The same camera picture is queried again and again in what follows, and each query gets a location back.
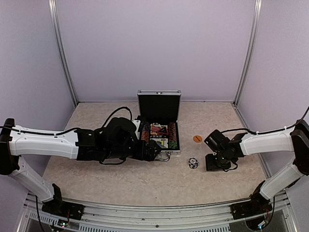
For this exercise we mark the orange round button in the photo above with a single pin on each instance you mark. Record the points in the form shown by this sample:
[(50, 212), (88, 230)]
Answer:
[(197, 139)]

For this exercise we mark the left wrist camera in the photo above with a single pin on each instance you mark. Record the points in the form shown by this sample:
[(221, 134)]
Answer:
[(139, 122)]

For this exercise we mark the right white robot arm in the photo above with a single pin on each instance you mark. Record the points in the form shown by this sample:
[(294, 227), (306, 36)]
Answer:
[(294, 139)]

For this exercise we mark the blue white chip stack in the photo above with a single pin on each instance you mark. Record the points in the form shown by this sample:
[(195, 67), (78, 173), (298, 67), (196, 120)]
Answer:
[(193, 163)]

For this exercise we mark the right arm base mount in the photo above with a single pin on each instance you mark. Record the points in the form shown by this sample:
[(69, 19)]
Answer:
[(257, 204)]

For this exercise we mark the aluminium frame post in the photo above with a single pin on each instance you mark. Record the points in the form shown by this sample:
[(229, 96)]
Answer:
[(61, 51), (249, 52)]

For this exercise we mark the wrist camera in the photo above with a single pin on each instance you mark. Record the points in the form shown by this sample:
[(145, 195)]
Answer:
[(216, 141), (139, 122)]

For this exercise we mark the chip row in case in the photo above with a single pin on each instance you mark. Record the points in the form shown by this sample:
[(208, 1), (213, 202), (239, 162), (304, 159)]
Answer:
[(145, 133), (172, 132)]

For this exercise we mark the right chip row in case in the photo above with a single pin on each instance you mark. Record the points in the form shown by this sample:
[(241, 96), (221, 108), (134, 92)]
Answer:
[(172, 132)]

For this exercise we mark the blue card deck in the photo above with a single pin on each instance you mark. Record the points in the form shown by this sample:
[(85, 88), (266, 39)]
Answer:
[(162, 142)]

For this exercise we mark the red card deck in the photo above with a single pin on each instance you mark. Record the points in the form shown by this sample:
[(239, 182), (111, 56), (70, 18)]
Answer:
[(154, 128)]

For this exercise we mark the left aluminium frame post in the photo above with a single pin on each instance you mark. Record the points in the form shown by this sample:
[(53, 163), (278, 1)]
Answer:
[(61, 51)]

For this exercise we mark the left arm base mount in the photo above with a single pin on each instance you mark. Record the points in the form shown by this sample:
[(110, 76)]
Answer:
[(57, 206)]

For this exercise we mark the front aluminium rail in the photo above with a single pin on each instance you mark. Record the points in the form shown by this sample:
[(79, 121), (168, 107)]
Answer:
[(102, 217)]

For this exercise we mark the left chip row in case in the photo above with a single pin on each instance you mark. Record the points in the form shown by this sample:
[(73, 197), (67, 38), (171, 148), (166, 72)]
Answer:
[(145, 133)]

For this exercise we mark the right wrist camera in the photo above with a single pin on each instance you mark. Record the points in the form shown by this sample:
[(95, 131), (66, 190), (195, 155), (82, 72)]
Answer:
[(216, 141)]

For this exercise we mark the right aluminium frame post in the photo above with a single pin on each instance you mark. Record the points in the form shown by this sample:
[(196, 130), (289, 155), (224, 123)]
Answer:
[(249, 52)]

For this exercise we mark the aluminium poker case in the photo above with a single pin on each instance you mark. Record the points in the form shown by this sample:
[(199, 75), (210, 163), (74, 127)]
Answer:
[(159, 110)]

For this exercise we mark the green chip stack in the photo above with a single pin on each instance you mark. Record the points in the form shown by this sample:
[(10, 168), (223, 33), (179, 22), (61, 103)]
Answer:
[(173, 144)]

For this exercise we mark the black red triangular button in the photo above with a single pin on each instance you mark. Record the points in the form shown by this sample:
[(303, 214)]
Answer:
[(163, 131)]

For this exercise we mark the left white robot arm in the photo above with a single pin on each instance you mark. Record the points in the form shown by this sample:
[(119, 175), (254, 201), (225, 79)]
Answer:
[(16, 141)]

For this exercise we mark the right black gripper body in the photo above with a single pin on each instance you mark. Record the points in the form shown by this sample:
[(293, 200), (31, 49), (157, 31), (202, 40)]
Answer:
[(220, 163)]

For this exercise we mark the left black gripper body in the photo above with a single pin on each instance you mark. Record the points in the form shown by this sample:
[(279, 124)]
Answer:
[(120, 152)]

